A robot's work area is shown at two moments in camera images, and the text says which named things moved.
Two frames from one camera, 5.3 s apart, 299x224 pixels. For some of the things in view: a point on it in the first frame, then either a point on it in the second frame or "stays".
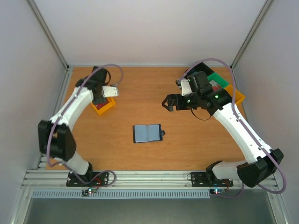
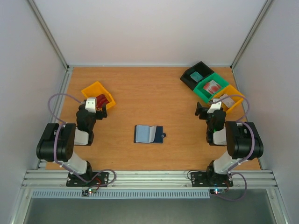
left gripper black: (97, 101) → (101, 115)
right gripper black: (175, 102) → (203, 112)
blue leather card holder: (147, 132) stays
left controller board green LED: (85, 192) stays
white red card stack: (215, 85) stays
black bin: (200, 67) stays
